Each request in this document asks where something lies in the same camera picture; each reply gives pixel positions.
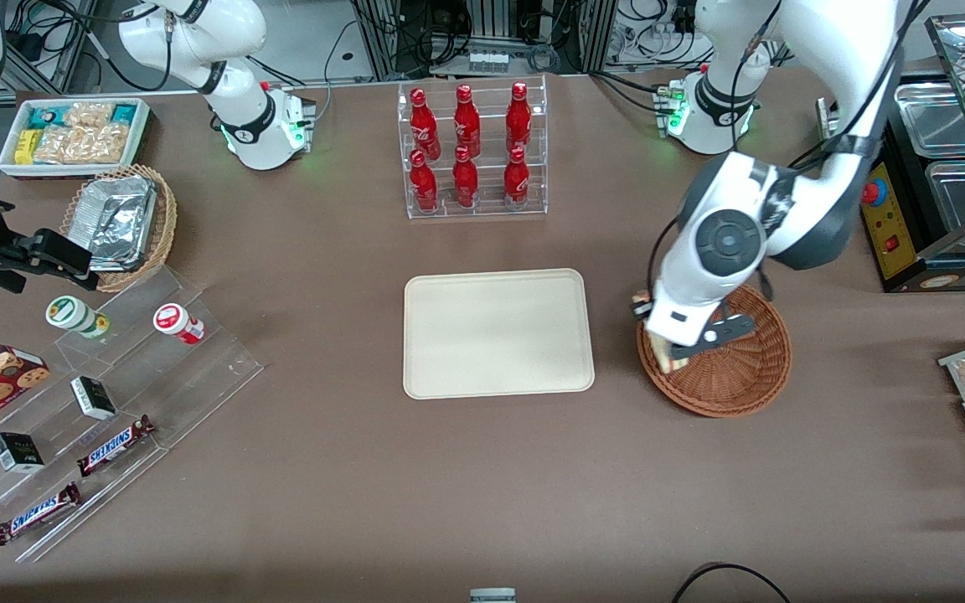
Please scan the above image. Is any clear rice cracker bag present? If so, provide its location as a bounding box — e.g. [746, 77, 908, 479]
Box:
[34, 125, 131, 165]
[64, 101, 116, 129]

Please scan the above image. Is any red capped white bottle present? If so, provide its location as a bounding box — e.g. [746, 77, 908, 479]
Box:
[152, 302, 206, 346]

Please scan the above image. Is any small black box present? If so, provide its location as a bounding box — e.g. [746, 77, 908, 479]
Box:
[70, 375, 118, 421]
[0, 431, 46, 475]

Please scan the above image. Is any red cola bottle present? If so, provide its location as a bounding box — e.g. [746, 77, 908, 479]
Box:
[409, 87, 442, 161]
[453, 84, 483, 159]
[409, 149, 440, 213]
[452, 146, 480, 209]
[505, 81, 534, 154]
[503, 147, 531, 211]

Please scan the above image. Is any black floor cable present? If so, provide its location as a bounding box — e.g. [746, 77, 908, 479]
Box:
[670, 562, 794, 603]

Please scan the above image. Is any aluminium frame rack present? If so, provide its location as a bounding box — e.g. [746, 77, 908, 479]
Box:
[352, 0, 618, 79]

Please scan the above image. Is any clear acrylic stepped display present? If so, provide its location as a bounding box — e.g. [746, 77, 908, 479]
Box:
[0, 265, 265, 564]

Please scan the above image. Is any light tan wicker basket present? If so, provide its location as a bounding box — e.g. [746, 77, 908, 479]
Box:
[59, 163, 178, 294]

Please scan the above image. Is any cream plastic tray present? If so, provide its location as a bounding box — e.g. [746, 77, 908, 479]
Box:
[403, 268, 596, 401]

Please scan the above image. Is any green capped white bottle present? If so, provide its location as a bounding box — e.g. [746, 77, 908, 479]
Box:
[44, 295, 111, 341]

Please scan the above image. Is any triangular sandwich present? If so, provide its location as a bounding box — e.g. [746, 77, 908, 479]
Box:
[630, 289, 692, 375]

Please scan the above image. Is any white snack bin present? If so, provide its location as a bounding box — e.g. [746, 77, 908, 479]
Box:
[0, 96, 152, 179]

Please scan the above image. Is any clear acrylic bottle rack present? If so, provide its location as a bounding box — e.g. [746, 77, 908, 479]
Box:
[396, 75, 550, 221]

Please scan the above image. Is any silver foil container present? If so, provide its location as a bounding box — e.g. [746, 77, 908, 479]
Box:
[67, 175, 157, 271]

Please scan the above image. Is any Snickers chocolate bar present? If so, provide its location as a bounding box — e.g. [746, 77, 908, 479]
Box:
[75, 414, 157, 478]
[0, 482, 83, 547]

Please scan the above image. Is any brown round wicker basket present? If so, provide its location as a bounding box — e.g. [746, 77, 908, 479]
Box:
[636, 282, 793, 419]

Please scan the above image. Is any black food warmer machine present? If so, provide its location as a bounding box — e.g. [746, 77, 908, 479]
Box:
[816, 12, 965, 295]

